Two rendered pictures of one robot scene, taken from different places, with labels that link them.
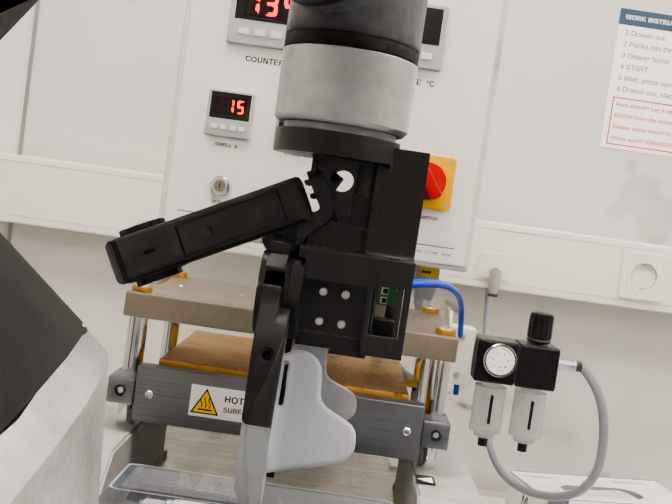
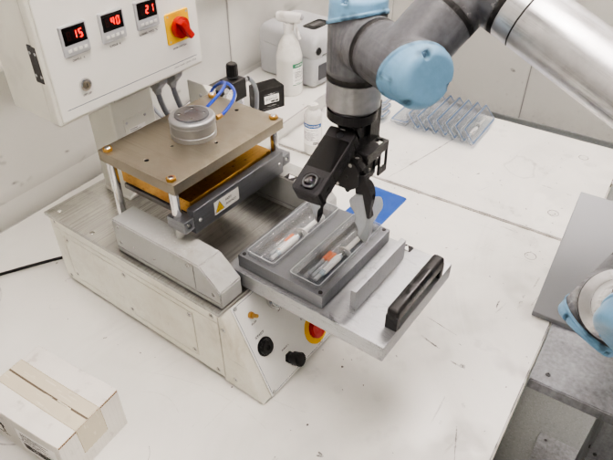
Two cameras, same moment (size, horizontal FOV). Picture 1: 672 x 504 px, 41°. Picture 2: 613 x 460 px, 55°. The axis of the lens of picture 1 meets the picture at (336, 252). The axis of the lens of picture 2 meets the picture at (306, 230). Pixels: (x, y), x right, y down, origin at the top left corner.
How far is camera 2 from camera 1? 0.78 m
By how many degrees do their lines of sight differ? 61
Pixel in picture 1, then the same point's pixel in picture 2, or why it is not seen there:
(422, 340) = (273, 127)
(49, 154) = not seen: outside the picture
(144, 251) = (326, 190)
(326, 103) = (373, 107)
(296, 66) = (359, 98)
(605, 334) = not seen: hidden behind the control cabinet
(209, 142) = (69, 62)
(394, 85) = not seen: hidden behind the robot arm
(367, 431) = (268, 173)
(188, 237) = (336, 175)
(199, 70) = (45, 19)
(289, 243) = (361, 157)
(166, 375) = (203, 207)
